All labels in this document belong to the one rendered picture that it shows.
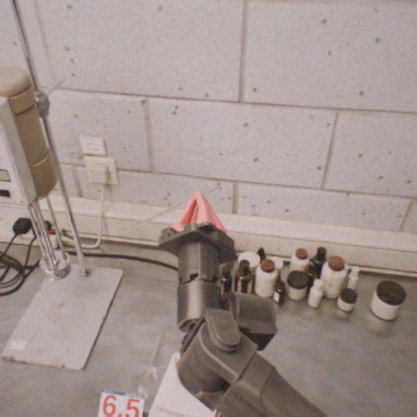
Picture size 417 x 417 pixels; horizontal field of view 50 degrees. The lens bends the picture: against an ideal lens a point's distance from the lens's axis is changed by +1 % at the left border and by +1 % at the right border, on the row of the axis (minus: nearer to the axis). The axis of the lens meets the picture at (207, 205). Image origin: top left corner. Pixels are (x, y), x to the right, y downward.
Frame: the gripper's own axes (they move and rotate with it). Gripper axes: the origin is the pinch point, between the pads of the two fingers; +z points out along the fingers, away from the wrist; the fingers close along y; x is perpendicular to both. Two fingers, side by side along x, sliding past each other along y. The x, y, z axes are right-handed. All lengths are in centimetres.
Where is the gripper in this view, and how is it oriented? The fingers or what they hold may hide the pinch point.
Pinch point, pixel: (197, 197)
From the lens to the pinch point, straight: 66.1
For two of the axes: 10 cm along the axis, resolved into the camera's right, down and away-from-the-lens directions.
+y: -5.9, -4.4, -6.8
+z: -0.2, -8.3, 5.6
